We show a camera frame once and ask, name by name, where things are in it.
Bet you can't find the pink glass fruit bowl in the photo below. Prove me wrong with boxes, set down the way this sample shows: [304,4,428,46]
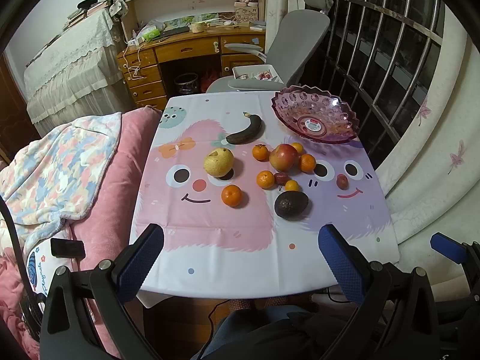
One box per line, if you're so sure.
[272,85,360,144]

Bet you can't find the wooden desk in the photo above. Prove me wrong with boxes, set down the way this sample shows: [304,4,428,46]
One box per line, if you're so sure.
[117,26,265,110]

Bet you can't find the white tray on chair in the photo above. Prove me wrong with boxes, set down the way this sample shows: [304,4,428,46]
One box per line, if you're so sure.
[232,64,282,83]

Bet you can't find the dark avocado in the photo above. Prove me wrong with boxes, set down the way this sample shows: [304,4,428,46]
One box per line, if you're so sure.
[274,191,309,220]

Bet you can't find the red lychee centre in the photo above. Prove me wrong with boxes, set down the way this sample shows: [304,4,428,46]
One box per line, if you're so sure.
[274,172,290,185]

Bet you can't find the large wrinkled orange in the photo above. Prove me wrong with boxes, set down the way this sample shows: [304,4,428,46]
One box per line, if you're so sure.
[298,154,317,173]

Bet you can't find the black waste bin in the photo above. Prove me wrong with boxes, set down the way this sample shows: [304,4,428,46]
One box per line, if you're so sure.
[174,72,199,95]

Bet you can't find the red apple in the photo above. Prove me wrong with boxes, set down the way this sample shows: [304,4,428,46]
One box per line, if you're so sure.
[269,144,299,172]

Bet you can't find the pastel patterned blanket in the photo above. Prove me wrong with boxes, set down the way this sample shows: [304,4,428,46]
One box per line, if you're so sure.
[1,113,121,254]

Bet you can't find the grey office chair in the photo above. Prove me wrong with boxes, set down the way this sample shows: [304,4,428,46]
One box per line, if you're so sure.
[208,0,333,93]

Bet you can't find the small yellow orange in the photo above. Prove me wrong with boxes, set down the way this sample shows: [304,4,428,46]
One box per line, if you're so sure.
[285,180,301,191]
[290,142,304,155]

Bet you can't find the wrinkled red fruit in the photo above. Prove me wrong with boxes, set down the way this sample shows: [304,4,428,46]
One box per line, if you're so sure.
[336,174,349,190]

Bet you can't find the small yellow orange front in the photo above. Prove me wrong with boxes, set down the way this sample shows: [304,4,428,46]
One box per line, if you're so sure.
[285,180,301,191]

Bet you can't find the white floral curtain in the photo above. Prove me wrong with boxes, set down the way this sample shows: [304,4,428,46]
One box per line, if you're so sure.
[377,9,479,301]

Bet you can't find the cartoon printed tablecloth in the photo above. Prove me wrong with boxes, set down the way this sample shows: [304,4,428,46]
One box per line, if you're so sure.
[130,92,400,307]

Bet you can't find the yellow pear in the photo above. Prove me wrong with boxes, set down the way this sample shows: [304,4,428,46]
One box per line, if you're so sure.
[203,148,234,178]

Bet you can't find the small yellow orange back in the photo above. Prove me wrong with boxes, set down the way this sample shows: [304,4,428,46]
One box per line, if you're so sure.
[290,142,304,155]

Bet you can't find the mandarin with stem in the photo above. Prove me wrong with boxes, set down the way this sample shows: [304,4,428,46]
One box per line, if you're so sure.
[251,144,270,162]

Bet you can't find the black cable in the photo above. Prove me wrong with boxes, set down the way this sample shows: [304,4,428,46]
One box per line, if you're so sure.
[0,196,48,331]

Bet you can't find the lace covered piano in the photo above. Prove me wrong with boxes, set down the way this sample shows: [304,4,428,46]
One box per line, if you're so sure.
[24,8,134,137]

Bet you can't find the metal window bars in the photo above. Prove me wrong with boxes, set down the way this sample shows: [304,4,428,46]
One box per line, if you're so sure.
[301,0,444,167]

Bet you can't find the blackened banana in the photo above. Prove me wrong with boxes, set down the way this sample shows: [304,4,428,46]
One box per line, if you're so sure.
[225,112,263,145]

